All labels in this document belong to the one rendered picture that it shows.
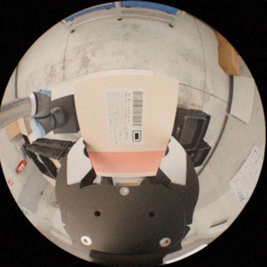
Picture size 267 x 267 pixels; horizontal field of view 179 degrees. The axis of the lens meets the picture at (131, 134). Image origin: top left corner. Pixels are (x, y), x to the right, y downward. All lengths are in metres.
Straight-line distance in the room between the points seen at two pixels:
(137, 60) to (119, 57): 0.24
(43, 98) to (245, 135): 2.92
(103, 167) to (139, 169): 0.06
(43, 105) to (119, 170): 0.45
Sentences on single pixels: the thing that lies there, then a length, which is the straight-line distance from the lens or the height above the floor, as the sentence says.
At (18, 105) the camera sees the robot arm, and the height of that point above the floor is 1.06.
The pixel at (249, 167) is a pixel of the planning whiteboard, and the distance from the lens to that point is 2.60.
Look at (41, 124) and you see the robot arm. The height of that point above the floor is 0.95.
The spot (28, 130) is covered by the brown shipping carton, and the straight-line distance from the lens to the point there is 1.05.
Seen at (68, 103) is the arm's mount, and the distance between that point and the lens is 0.61.
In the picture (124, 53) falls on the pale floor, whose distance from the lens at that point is 1.34.
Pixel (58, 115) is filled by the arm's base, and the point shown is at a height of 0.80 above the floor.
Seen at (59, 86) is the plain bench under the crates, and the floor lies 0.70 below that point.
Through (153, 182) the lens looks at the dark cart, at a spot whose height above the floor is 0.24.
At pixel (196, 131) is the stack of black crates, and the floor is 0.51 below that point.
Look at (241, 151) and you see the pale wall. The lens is 2.61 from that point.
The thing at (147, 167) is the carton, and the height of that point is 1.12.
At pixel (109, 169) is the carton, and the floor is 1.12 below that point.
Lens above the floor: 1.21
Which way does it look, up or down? 61 degrees down
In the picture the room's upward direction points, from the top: 176 degrees clockwise
